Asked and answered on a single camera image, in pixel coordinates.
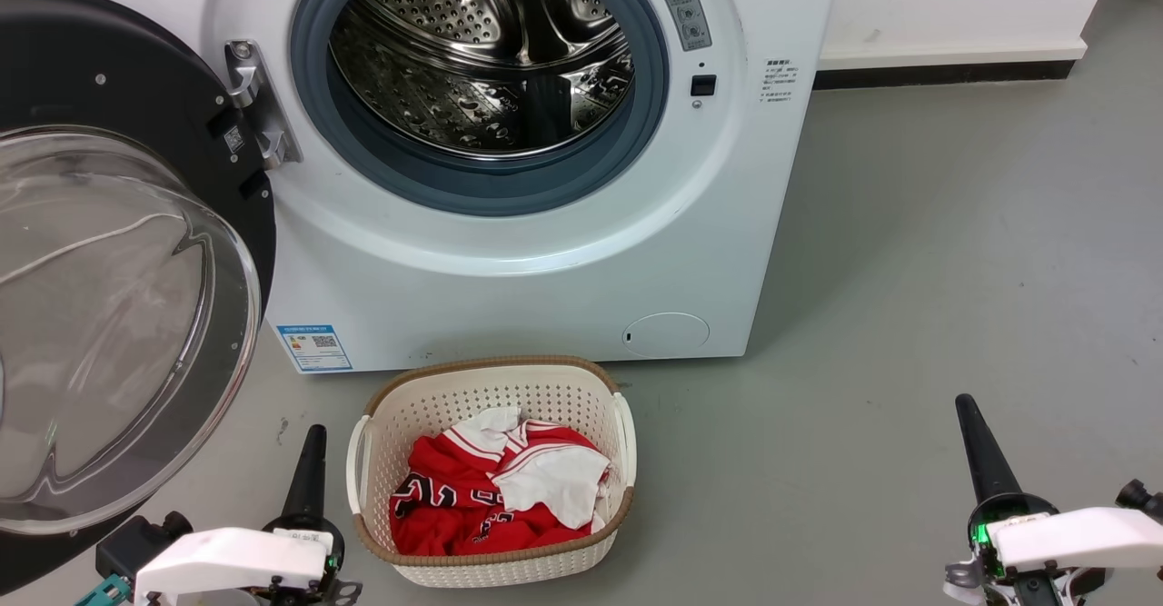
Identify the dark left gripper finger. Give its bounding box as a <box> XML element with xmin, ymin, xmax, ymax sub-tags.
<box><xmin>306</xmin><ymin>424</ymin><xmax>328</xmax><ymax>520</ymax></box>
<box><xmin>283</xmin><ymin>424</ymin><xmax>317</xmax><ymax>520</ymax></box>

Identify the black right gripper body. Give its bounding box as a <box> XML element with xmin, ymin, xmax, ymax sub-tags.
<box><xmin>943</xmin><ymin>492</ymin><xmax>1106</xmax><ymax>606</ymax></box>

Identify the white left gripper cover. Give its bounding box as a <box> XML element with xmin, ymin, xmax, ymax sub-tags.
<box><xmin>133</xmin><ymin>527</ymin><xmax>333</xmax><ymax>606</ymax></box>

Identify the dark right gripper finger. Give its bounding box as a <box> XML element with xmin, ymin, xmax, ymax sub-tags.
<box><xmin>965</xmin><ymin>394</ymin><xmax>1025</xmax><ymax>500</ymax></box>
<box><xmin>955</xmin><ymin>393</ymin><xmax>999</xmax><ymax>503</ymax></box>

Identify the grey metal door hinge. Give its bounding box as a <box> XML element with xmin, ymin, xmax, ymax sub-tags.
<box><xmin>224</xmin><ymin>39</ymin><xmax>303</xmax><ymax>171</ymax></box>

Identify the white front-load washing machine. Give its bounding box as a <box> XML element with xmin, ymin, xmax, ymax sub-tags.
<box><xmin>68</xmin><ymin>0</ymin><xmax>844</xmax><ymax>375</ymax></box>

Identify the grey warning sticker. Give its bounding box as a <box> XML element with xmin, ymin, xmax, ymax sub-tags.
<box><xmin>653</xmin><ymin>0</ymin><xmax>713</xmax><ymax>53</ymax></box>

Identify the red basketball jersey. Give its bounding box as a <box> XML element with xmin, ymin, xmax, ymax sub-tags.
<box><xmin>389</xmin><ymin>420</ymin><xmax>611</xmax><ymax>557</ymax></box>

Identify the white right gripper cover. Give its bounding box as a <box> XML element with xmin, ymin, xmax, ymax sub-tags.
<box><xmin>989</xmin><ymin>507</ymin><xmax>1163</xmax><ymax>572</ymax></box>

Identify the white garment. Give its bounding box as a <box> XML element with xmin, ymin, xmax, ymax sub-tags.
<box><xmin>491</xmin><ymin>442</ymin><xmax>611</xmax><ymax>531</ymax></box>

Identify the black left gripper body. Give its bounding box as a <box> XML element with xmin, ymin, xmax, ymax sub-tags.
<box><xmin>250</xmin><ymin>513</ymin><xmax>363</xmax><ymax>606</ymax></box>

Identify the round white filter cover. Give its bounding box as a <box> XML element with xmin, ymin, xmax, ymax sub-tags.
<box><xmin>621</xmin><ymin>312</ymin><xmax>711</xmax><ymax>359</ymax></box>

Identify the white gripper cover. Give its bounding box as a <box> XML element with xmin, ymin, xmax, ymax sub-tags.
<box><xmin>133</xmin><ymin>527</ymin><xmax>333</xmax><ymax>606</ymax></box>
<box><xmin>989</xmin><ymin>507</ymin><xmax>1163</xmax><ymax>572</ymax></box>

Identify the blue energy label sticker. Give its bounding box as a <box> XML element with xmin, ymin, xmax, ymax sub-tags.
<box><xmin>276</xmin><ymin>323</ymin><xmax>353</xmax><ymax>373</ymax></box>

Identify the black round glass washer door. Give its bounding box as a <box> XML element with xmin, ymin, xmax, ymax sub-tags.
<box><xmin>0</xmin><ymin>0</ymin><xmax>278</xmax><ymax>571</ymax></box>

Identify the cream perforated laundry basket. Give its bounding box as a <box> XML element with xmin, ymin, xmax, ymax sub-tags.
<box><xmin>345</xmin><ymin>355</ymin><xmax>638</xmax><ymax>589</ymax></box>

